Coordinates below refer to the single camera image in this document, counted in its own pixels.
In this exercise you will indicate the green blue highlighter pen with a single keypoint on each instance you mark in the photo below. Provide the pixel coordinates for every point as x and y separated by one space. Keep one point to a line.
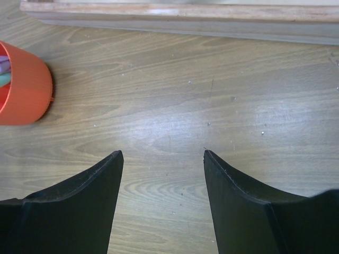
5 78

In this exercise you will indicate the wooden clothes rack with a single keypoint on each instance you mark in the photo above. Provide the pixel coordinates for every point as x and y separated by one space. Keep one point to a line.
313 22

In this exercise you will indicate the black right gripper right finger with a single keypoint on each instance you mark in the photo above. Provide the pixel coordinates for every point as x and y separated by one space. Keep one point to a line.
252 217

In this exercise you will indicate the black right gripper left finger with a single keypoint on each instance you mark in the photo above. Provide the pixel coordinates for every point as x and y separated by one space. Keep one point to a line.
72 216

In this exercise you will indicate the orange round desk organizer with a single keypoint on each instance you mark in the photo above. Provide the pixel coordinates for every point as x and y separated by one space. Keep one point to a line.
26 98

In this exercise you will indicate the purple highlighter pen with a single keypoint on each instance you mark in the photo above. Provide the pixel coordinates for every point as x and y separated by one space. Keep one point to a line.
5 64

